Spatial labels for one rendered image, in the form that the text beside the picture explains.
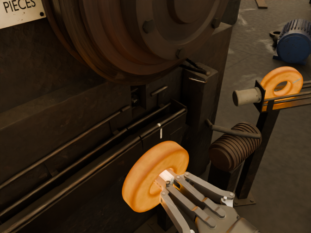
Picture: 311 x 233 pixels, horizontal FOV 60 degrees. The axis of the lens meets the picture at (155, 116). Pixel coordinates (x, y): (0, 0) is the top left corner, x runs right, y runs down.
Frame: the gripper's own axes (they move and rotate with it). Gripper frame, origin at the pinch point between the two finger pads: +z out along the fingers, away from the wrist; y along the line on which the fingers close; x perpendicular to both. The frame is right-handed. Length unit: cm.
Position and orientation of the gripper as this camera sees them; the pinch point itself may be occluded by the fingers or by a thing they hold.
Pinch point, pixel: (158, 172)
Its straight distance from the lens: 53.7
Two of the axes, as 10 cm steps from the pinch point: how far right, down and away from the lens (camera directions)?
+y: 7.3, -4.4, 5.2
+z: -6.8, -5.1, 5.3
